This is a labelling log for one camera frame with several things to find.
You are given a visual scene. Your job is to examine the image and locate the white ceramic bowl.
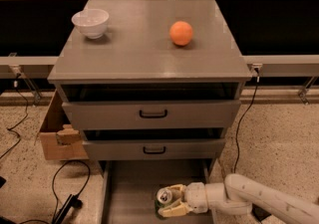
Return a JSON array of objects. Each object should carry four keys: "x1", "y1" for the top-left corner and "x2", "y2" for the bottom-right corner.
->
[{"x1": 72, "y1": 9, "x2": 110, "y2": 39}]

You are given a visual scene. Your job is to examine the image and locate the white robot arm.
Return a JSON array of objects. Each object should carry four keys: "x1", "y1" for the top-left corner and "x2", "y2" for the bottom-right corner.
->
[{"x1": 156, "y1": 173, "x2": 319, "y2": 224}]

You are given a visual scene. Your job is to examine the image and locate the black cable left floor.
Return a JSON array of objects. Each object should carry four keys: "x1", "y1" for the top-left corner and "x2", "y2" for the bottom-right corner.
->
[{"x1": 19, "y1": 159, "x2": 92, "y2": 224}]

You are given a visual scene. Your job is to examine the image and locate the black cable far left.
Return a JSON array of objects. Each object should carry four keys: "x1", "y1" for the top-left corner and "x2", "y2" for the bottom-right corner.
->
[{"x1": 0, "y1": 72, "x2": 30, "y2": 160}]

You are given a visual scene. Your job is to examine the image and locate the grey drawer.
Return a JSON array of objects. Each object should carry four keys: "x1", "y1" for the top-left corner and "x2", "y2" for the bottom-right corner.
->
[
  {"x1": 83, "y1": 139, "x2": 225, "y2": 160},
  {"x1": 62, "y1": 101, "x2": 240, "y2": 130},
  {"x1": 99, "y1": 159, "x2": 216, "y2": 224}
]

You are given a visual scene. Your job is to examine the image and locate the grey bottom drawer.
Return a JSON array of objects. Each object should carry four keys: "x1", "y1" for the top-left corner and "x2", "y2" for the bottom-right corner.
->
[{"x1": 99, "y1": 159, "x2": 216, "y2": 224}]

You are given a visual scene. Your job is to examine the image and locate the black power adapter right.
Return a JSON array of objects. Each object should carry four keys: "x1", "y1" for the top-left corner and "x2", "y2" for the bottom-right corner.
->
[{"x1": 252, "y1": 204, "x2": 270, "y2": 222}]

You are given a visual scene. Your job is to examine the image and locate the grey top drawer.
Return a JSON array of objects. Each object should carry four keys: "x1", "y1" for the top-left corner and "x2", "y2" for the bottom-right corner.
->
[{"x1": 62, "y1": 101, "x2": 240, "y2": 130}]

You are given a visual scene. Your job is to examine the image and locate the grey drawer cabinet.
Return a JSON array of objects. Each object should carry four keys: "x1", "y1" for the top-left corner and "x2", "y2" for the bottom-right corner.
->
[{"x1": 47, "y1": 0, "x2": 253, "y2": 169}]

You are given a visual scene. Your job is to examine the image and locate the grey middle drawer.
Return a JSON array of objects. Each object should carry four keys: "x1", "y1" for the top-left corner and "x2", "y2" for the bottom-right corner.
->
[{"x1": 83, "y1": 139, "x2": 225, "y2": 160}]

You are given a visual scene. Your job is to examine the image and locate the black power strip left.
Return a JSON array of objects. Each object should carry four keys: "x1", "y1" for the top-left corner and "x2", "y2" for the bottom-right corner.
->
[{"x1": 52, "y1": 194, "x2": 83, "y2": 224}]

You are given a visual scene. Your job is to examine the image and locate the green soda can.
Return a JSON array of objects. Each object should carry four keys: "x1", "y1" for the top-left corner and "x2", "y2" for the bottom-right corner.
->
[{"x1": 155, "y1": 188, "x2": 173, "y2": 219}]

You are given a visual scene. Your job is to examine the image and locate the orange fruit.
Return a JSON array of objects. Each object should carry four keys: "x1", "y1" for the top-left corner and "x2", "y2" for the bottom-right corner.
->
[{"x1": 169, "y1": 21, "x2": 193, "y2": 46}]

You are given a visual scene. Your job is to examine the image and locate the cardboard box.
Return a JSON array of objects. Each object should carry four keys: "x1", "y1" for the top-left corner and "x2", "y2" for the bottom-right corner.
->
[{"x1": 39, "y1": 92, "x2": 88, "y2": 160}]

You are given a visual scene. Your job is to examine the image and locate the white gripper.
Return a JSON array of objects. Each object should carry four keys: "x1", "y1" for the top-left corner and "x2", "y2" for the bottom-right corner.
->
[{"x1": 158, "y1": 182, "x2": 208, "y2": 218}]

